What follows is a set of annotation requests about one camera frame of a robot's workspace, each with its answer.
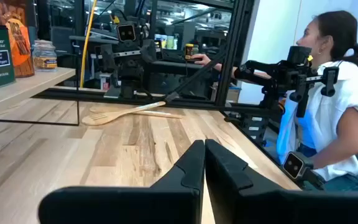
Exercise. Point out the black table-level camera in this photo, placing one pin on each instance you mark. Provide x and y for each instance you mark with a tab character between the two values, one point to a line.
293	165

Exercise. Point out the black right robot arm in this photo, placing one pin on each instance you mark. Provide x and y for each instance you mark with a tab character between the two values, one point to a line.
129	85

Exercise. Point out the orange brown spice pouch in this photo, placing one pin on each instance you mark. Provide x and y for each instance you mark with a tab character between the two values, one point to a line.
20	49

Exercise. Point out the small clear glass jar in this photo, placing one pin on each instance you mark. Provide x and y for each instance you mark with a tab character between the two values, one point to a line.
44	57

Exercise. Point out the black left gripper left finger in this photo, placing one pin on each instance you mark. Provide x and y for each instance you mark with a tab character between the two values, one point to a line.
135	205

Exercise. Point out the yellow black bottle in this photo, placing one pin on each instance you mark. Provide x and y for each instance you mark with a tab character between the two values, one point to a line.
189	51

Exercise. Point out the person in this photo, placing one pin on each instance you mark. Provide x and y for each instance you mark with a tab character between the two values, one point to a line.
337	102

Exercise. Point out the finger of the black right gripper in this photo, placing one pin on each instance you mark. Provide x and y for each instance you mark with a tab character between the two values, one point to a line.
149	49
107	59

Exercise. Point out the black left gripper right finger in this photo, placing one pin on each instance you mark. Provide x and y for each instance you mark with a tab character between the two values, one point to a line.
275	208

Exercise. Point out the wooden slotted spatula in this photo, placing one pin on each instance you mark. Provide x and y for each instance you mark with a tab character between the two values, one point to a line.
110	116

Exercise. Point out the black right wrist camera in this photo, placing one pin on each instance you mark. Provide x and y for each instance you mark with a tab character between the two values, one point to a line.
126	32

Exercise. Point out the wooden shelf riser black legs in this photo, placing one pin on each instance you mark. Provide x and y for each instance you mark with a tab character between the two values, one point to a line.
26	84

